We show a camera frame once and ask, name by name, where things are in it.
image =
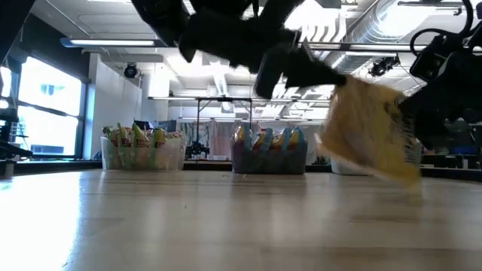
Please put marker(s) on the round black ceiling camera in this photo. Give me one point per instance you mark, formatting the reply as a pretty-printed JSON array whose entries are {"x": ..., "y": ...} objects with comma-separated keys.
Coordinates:
[{"x": 130, "y": 70}]

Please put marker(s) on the light grey plastic bin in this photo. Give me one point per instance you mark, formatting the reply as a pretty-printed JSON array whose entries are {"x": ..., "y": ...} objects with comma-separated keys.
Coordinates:
[{"x": 346, "y": 168}]

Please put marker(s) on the black overhead rig stand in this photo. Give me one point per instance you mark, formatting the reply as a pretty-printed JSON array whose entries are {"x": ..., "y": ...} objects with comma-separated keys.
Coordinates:
[{"x": 198, "y": 120}]

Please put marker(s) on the clear plastic bin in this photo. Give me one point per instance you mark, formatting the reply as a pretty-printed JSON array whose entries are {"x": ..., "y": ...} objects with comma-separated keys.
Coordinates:
[{"x": 169, "y": 158}]

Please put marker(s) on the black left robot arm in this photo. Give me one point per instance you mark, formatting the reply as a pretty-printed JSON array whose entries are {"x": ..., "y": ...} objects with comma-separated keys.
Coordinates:
[{"x": 211, "y": 26}]

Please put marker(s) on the long ceiling lamp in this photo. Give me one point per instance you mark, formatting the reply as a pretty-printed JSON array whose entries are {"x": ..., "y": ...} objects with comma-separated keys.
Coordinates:
[
  {"x": 369, "y": 46},
  {"x": 113, "y": 42}
]

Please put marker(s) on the black ceiling spotlight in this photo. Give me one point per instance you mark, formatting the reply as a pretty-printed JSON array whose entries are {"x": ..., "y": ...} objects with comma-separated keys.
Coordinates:
[{"x": 384, "y": 66}]

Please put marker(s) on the large window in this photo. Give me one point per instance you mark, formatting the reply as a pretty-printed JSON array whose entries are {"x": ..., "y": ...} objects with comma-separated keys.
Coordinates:
[{"x": 49, "y": 113}]

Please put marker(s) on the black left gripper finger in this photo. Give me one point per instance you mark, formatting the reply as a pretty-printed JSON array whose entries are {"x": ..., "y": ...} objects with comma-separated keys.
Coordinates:
[
  {"x": 312, "y": 83},
  {"x": 307, "y": 67}
]

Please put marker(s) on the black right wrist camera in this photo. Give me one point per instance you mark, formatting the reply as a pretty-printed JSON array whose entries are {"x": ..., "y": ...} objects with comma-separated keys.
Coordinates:
[{"x": 431, "y": 58}]

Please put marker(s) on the yellow Maruchan noodle pack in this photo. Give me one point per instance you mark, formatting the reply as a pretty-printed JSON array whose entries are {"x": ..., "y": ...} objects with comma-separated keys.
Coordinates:
[{"x": 361, "y": 128}]

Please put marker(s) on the smoky grey plastic bin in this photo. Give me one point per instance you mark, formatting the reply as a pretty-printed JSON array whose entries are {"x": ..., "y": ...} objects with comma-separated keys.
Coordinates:
[{"x": 263, "y": 162}]

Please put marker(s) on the silver ventilation duct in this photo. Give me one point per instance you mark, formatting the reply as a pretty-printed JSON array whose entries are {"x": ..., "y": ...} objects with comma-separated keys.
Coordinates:
[{"x": 376, "y": 26}]

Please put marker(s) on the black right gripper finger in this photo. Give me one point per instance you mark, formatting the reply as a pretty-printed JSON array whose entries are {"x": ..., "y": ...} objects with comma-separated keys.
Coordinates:
[
  {"x": 420, "y": 107},
  {"x": 433, "y": 131}
]

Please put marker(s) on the black aluminium rig frame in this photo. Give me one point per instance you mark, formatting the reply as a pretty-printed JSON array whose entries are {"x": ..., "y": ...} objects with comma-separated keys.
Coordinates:
[{"x": 56, "y": 165}]

